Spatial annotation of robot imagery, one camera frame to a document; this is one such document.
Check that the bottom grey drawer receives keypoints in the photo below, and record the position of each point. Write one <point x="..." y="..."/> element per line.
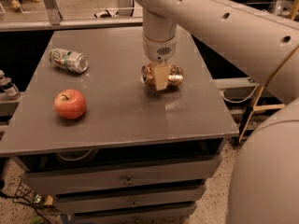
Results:
<point x="136" y="214"/>

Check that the metal railing frame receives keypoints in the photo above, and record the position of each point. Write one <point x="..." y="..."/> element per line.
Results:
<point x="69" y="14"/>

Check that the red apple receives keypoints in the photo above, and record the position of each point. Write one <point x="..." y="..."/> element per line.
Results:
<point x="70" y="104"/>

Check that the top grey drawer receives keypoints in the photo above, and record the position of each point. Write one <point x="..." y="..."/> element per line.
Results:
<point x="123" y="175"/>

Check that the grey drawer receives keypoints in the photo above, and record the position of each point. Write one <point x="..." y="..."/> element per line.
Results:
<point x="131" y="198"/>
<point x="123" y="175"/>
<point x="136" y="214"/>

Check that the orange soda can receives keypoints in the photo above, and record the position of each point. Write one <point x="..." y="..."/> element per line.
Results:
<point x="175" y="78"/>

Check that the green white crushed can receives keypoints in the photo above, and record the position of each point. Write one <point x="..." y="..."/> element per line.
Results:
<point x="69" y="60"/>

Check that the bowl inside cabinet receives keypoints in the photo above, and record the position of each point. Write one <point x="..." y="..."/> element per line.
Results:
<point x="74" y="157"/>

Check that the small bottle at left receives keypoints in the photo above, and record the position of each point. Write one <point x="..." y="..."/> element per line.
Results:
<point x="8" y="86"/>

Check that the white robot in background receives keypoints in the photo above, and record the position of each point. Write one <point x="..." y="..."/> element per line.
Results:
<point x="123" y="0"/>

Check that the wire basket on floor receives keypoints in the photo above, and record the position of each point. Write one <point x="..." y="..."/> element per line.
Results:
<point x="25" y="195"/>

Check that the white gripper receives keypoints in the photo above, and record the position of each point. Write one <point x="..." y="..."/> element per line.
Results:
<point x="159" y="51"/>

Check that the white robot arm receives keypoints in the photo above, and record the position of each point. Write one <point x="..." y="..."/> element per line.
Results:
<point x="264" y="187"/>

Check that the middle grey drawer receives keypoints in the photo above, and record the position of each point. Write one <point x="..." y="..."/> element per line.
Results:
<point x="131" y="198"/>

